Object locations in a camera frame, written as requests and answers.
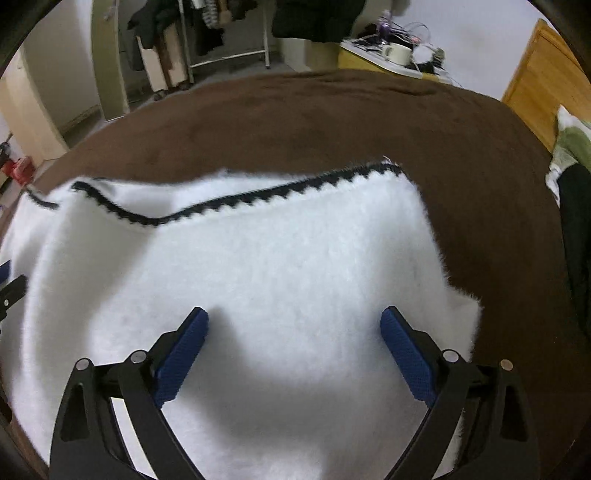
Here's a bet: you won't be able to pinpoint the cream ribbed suitcase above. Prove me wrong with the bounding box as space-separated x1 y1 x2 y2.
141 44 169 100

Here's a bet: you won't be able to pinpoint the white mug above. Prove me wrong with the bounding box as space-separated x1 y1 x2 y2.
381 44 411 65

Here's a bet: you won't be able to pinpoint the green and white pillow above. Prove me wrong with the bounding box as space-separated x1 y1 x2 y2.
545 105 591 195

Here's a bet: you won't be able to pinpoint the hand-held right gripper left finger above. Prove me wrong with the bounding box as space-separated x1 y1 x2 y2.
48 306 209 480

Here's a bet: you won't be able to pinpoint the yellow nightstand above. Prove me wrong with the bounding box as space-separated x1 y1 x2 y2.
337 39 453 86

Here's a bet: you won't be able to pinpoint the beige box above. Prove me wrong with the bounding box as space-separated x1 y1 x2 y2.
281 37 342 72

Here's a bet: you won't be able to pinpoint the brown fleece blanket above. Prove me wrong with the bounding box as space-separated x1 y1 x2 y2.
0 69 591 480

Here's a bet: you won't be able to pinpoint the black garment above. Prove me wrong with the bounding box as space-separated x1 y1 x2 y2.
556 164 591 333

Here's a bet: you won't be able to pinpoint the black jacket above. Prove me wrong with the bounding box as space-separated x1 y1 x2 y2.
127 0 181 70

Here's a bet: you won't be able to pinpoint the white clothes rack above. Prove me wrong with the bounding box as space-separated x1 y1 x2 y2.
178 0 273 84

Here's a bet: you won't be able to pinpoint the cream wardrobe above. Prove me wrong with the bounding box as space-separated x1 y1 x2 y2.
0 46 70 162

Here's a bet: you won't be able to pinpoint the hanging striped clothes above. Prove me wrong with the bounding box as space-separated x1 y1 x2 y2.
191 0 259 54

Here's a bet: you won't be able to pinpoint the standing mirror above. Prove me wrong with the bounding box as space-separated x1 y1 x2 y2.
90 0 132 121

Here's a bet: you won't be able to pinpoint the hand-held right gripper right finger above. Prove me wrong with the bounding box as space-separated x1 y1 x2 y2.
380 306 540 480

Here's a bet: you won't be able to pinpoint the white cardigan black trim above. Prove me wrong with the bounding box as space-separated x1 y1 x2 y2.
0 157 483 480

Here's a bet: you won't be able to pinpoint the black puffer coat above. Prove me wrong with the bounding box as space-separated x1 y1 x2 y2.
271 0 368 42

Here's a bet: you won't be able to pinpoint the wooden headboard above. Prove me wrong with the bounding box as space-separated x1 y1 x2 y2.
501 18 591 153

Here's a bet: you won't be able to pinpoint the red bag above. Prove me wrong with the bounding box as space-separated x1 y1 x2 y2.
2 156 35 185

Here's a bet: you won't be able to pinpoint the tangle of cables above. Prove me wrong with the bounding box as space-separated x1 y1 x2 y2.
392 21 446 61

